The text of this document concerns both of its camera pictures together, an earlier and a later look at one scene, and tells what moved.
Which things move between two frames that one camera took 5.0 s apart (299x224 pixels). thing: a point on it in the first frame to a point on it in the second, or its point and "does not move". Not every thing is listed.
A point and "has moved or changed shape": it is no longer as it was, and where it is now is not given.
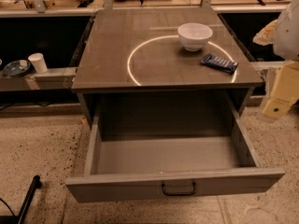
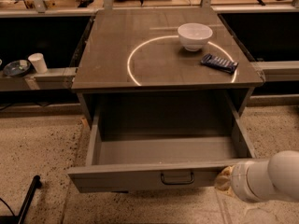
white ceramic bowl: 194,35 does not move
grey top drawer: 135,168 has moved or changed shape
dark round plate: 16,68 does not move
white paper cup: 38,62 does not move
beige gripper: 288,37 to 239,179
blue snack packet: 222,63 does not move
